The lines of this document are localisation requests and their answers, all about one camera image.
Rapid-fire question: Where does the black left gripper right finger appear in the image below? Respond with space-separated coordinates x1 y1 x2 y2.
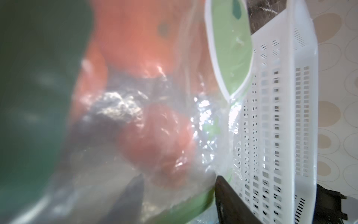
214 175 261 224

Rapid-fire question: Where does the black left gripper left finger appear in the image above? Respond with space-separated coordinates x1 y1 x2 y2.
98 174 144 224

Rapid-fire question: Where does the white perforated plastic basket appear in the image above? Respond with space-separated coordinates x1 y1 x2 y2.
230 1 318 224

